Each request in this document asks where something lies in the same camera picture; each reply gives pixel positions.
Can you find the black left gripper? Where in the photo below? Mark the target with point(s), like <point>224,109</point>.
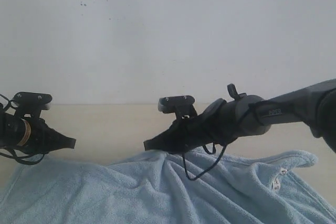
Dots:
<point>44,139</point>

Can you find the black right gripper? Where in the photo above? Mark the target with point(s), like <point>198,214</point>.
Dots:
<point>185,135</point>

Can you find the light blue fluffy towel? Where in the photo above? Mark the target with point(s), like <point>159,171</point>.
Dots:
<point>153,188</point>

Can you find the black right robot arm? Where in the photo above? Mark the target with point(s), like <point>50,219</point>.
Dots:
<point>223,122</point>

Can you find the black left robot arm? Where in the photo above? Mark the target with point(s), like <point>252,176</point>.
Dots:
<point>15,132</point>

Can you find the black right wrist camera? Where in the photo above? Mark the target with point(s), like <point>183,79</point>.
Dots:
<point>181,106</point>

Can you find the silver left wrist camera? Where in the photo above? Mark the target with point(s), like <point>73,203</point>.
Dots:
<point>30,103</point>

